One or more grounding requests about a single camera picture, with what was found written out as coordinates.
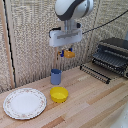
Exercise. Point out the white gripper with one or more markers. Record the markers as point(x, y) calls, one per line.
point(65, 37)

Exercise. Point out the orange bread loaf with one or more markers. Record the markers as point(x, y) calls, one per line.
point(69, 53)

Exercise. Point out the blue plastic cup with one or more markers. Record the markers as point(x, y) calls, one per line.
point(55, 76)

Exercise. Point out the yellow plastic bowl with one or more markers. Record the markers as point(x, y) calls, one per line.
point(59, 94)

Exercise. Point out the black toaster oven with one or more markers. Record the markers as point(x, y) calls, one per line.
point(112, 55)

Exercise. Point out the white floral rimmed plate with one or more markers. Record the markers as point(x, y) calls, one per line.
point(24, 103)

